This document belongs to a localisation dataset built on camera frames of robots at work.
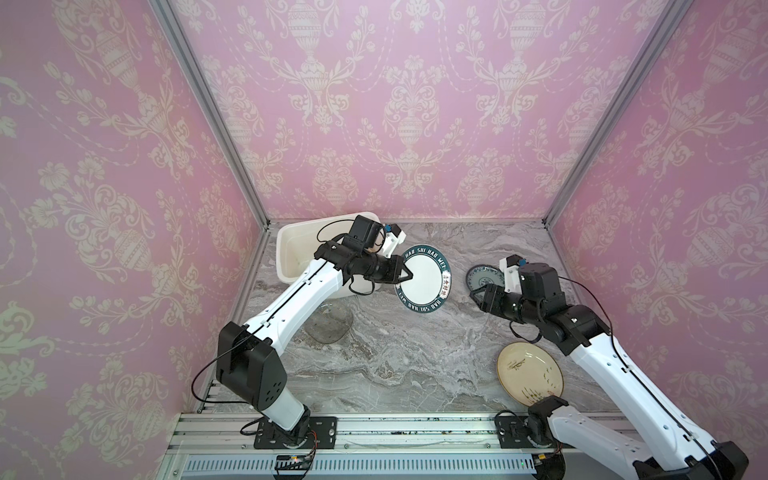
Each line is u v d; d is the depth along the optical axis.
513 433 0.73
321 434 0.75
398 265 0.67
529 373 0.83
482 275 1.05
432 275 0.80
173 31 0.72
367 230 0.62
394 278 0.67
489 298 0.67
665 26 0.70
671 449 0.38
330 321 0.95
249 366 0.42
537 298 0.54
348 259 0.56
